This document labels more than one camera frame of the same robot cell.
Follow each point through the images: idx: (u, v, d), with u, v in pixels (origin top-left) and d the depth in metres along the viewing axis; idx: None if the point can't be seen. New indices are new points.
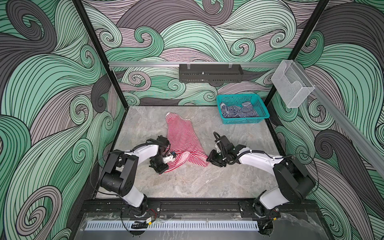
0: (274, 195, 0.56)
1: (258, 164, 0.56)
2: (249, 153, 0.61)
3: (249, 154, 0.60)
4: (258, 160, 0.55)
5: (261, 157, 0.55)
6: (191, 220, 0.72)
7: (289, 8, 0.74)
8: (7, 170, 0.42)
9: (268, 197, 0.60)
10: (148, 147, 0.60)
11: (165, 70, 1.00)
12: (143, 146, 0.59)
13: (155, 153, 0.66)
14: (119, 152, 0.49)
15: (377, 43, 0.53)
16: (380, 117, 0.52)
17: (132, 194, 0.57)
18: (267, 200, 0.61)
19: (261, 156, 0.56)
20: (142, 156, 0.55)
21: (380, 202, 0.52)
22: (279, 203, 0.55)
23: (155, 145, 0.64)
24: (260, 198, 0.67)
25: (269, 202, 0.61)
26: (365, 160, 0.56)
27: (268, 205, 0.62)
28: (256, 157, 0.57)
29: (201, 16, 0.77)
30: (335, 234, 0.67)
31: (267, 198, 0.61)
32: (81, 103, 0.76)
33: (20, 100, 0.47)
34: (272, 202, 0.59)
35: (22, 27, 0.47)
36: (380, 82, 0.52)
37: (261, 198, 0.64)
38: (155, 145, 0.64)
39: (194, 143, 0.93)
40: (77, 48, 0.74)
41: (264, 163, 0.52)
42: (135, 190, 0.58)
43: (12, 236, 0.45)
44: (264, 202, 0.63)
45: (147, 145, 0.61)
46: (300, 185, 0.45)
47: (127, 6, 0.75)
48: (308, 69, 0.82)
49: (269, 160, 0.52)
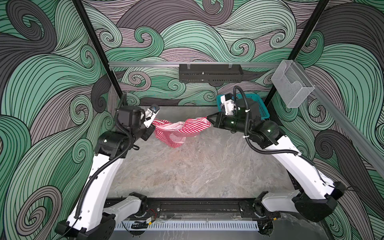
0: (277, 202, 0.56)
1: (297, 173, 0.42)
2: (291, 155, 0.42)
3: (276, 146, 0.43)
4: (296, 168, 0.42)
5: (303, 170, 0.41)
6: (191, 220, 0.72)
7: (289, 8, 0.74)
8: (7, 170, 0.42)
9: (271, 202, 0.60)
10: (99, 177, 0.38)
11: (166, 70, 1.00)
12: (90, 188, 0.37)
13: (122, 161, 0.42)
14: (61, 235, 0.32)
15: (377, 43, 0.53)
16: (380, 118, 0.52)
17: (126, 208, 0.55)
18: (270, 204, 0.61)
19: (305, 167, 0.41)
20: (102, 194, 0.38)
21: (380, 202, 0.52)
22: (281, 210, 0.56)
23: (111, 165, 0.39)
24: (264, 199, 0.65)
25: (272, 206, 0.60)
26: (365, 160, 0.56)
27: (270, 207, 0.61)
28: (293, 163, 0.42)
29: (200, 16, 0.77)
30: (335, 235, 0.67)
31: (271, 201, 0.60)
32: (81, 103, 0.76)
33: (20, 100, 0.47)
34: (274, 207, 0.59)
35: (22, 26, 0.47)
36: (379, 82, 0.52)
37: (264, 200, 0.64)
38: (110, 165, 0.38)
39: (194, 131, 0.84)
40: (77, 48, 0.74)
41: (302, 178, 0.42)
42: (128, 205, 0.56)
43: (11, 235, 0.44)
44: (265, 204, 0.63)
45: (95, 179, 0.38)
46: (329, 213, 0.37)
47: (127, 6, 0.75)
48: (308, 70, 0.82)
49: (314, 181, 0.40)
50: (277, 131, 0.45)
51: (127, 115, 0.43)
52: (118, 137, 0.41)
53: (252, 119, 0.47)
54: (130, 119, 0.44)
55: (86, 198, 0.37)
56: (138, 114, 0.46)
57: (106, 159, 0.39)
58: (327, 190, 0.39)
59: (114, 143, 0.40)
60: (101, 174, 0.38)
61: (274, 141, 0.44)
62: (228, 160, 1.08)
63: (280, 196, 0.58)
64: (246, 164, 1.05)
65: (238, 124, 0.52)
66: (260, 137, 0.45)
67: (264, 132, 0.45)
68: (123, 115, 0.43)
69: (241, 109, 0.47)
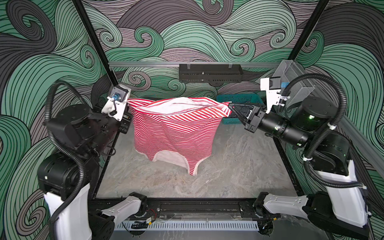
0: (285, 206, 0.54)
1: (341, 199, 0.36)
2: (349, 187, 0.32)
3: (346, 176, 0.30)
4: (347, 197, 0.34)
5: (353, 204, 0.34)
6: (191, 220, 0.72)
7: (289, 8, 0.74)
8: (7, 170, 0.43)
9: (276, 204, 0.59)
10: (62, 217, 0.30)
11: (166, 70, 1.00)
12: (56, 230, 0.31)
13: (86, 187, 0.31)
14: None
15: (377, 43, 0.53)
16: (380, 118, 0.52)
17: (126, 208, 0.55)
18: (273, 207, 0.60)
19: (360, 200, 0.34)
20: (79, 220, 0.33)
21: (380, 202, 0.52)
22: (284, 212, 0.56)
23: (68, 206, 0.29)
24: (265, 202, 0.64)
25: (274, 208, 0.59)
26: (365, 161, 0.56)
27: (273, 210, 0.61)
28: (352, 198, 0.34)
29: (200, 16, 0.77)
30: None
31: (274, 205, 0.59)
32: (81, 103, 0.76)
33: (20, 100, 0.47)
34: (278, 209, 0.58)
35: (22, 26, 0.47)
36: (379, 82, 0.52)
37: (266, 203, 0.63)
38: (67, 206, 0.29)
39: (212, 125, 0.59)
40: (77, 48, 0.74)
41: (346, 208, 0.36)
42: (127, 206, 0.56)
43: (12, 236, 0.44)
44: (267, 207, 0.62)
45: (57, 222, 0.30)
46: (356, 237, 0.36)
47: (127, 6, 0.75)
48: (308, 69, 0.82)
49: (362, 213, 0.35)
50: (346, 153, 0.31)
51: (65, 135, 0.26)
52: (67, 162, 0.28)
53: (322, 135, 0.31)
54: (76, 136, 0.28)
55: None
56: (86, 123, 0.28)
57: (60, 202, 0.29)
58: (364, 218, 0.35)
59: (59, 174, 0.27)
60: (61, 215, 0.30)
61: (346, 172, 0.30)
62: (228, 161, 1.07)
63: (286, 201, 0.56)
64: (246, 164, 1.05)
65: (289, 131, 0.35)
66: (332, 162, 0.30)
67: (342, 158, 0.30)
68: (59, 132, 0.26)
69: (314, 117, 0.29)
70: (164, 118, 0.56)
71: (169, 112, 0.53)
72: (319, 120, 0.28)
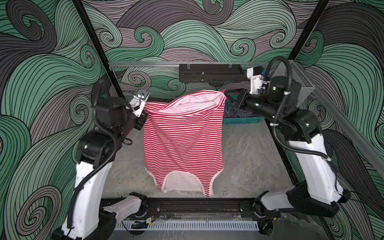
0: (276, 198, 0.56)
1: (309, 173, 0.39)
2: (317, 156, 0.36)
3: (310, 145, 0.35)
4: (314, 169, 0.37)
5: (321, 175, 0.37)
6: (191, 220, 0.72)
7: (289, 7, 0.74)
8: (7, 170, 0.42)
9: (270, 198, 0.60)
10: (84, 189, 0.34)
11: (166, 70, 1.00)
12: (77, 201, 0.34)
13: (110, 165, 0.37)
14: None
15: (377, 43, 0.53)
16: (380, 118, 0.52)
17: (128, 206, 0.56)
18: (268, 201, 0.61)
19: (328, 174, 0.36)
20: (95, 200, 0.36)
21: (380, 202, 0.52)
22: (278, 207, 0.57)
23: (97, 175, 0.34)
24: (262, 197, 0.66)
25: (270, 203, 0.61)
26: (365, 160, 0.56)
27: (269, 206, 0.62)
28: (318, 168, 0.37)
29: (200, 16, 0.77)
30: (335, 234, 0.67)
31: (268, 199, 0.61)
32: (81, 103, 0.76)
33: (20, 100, 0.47)
34: (272, 203, 0.59)
35: (22, 26, 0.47)
36: (380, 82, 0.52)
37: (263, 198, 0.65)
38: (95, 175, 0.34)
39: (216, 120, 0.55)
40: (77, 48, 0.74)
41: (314, 180, 0.39)
42: (130, 205, 0.57)
43: (12, 235, 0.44)
44: (264, 202, 0.63)
45: (81, 191, 0.34)
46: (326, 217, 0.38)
47: (127, 6, 0.75)
48: (308, 69, 0.82)
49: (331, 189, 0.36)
50: (315, 126, 0.35)
51: (106, 113, 0.34)
52: (101, 138, 0.35)
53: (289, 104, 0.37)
54: (111, 115, 0.36)
55: (76, 213, 0.34)
56: (121, 108, 0.37)
57: (92, 170, 0.34)
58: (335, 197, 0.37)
59: (96, 147, 0.34)
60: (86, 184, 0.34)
61: (306, 138, 0.35)
62: (228, 160, 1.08)
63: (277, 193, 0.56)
64: (246, 164, 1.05)
65: (264, 107, 0.42)
66: (293, 128, 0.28)
67: (302, 123, 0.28)
68: (101, 113, 0.34)
69: (277, 88, 0.37)
70: (175, 120, 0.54)
71: (180, 112, 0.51)
72: (279, 90, 0.36)
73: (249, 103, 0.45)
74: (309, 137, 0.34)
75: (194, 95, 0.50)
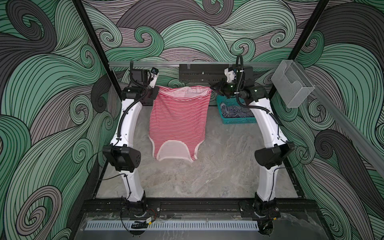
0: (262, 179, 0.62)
1: (262, 124, 0.54)
2: (264, 112, 0.52)
3: (257, 103, 0.53)
4: (262, 120, 0.54)
5: (268, 124, 0.52)
6: (191, 220, 0.72)
7: (289, 7, 0.74)
8: (7, 170, 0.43)
9: (261, 185, 0.65)
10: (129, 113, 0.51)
11: (166, 70, 1.00)
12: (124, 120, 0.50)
13: (141, 105, 0.55)
14: (109, 153, 0.46)
15: (377, 43, 0.53)
16: (380, 118, 0.52)
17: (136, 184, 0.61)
18: (261, 189, 0.65)
19: (269, 123, 0.51)
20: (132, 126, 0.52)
21: (380, 202, 0.52)
22: (270, 189, 0.61)
23: (135, 104, 0.53)
24: (258, 191, 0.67)
25: (262, 190, 0.65)
26: (365, 161, 0.56)
27: (265, 196, 0.63)
28: (262, 118, 0.53)
29: (200, 16, 0.77)
30: (335, 234, 0.67)
31: (260, 187, 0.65)
32: (81, 103, 0.76)
33: (20, 100, 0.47)
34: (263, 188, 0.64)
35: (22, 26, 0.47)
36: (380, 82, 0.52)
37: (258, 191, 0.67)
38: (135, 104, 0.52)
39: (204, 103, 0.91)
40: (77, 48, 0.74)
41: (265, 130, 0.53)
42: (139, 181, 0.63)
43: (12, 235, 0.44)
44: (260, 195, 0.66)
45: (126, 115, 0.51)
46: (274, 157, 0.49)
47: (127, 6, 0.75)
48: (308, 69, 0.82)
49: (273, 135, 0.51)
50: (262, 92, 0.54)
51: (139, 72, 0.57)
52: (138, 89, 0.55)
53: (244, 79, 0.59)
54: (141, 76, 0.58)
55: (122, 129, 0.49)
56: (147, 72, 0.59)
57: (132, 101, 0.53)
58: (278, 142, 0.50)
59: (133, 94, 0.54)
60: (130, 111, 0.52)
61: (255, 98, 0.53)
62: (228, 160, 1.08)
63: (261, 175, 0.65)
64: (246, 163, 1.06)
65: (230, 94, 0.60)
66: (245, 94, 0.56)
67: (251, 91, 0.54)
68: (136, 73, 0.57)
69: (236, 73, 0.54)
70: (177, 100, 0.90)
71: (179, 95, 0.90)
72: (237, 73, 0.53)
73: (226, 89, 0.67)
74: (256, 98, 0.53)
75: (192, 88, 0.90)
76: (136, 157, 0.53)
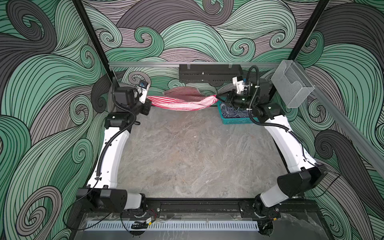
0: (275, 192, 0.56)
1: (282, 145, 0.48)
2: (282, 130, 0.47)
3: (273, 120, 0.49)
4: (282, 141, 0.48)
5: (289, 144, 0.45)
6: (191, 220, 0.72)
7: (289, 8, 0.74)
8: (7, 170, 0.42)
9: (268, 194, 0.61)
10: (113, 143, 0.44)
11: (166, 70, 1.00)
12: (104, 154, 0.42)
13: (128, 133, 0.49)
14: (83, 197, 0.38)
15: (377, 43, 0.53)
16: (380, 118, 0.52)
17: (130, 200, 0.56)
18: (267, 198, 0.62)
19: (291, 143, 0.45)
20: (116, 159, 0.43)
21: (380, 202, 0.52)
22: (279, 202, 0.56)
23: (121, 134, 0.46)
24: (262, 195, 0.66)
25: (269, 200, 0.61)
26: (365, 161, 0.56)
27: (268, 203, 0.62)
28: (281, 137, 0.47)
29: (201, 16, 0.77)
30: (335, 235, 0.67)
31: (268, 195, 0.62)
32: (81, 103, 0.76)
33: (20, 101, 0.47)
34: (271, 200, 0.60)
35: (22, 26, 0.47)
36: (380, 82, 0.52)
37: (262, 195, 0.65)
38: (121, 132, 0.46)
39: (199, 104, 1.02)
40: (77, 48, 0.74)
41: (287, 151, 0.46)
42: (132, 196, 0.58)
43: (12, 236, 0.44)
44: (264, 200, 0.64)
45: (110, 146, 0.44)
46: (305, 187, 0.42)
47: (127, 6, 0.75)
48: (308, 70, 0.82)
49: (296, 155, 0.44)
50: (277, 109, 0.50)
51: (123, 95, 0.50)
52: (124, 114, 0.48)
53: (259, 95, 0.54)
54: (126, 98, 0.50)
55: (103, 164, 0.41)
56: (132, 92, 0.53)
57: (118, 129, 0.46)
58: (305, 165, 0.42)
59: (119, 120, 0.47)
60: (114, 142, 0.44)
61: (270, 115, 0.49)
62: (228, 160, 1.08)
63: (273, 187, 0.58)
64: (246, 164, 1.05)
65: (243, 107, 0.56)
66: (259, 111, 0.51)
67: (265, 108, 0.50)
68: (119, 96, 0.50)
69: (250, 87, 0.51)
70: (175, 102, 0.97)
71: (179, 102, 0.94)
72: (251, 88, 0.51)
73: (237, 100, 0.62)
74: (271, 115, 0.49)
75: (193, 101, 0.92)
76: (120, 200, 0.43)
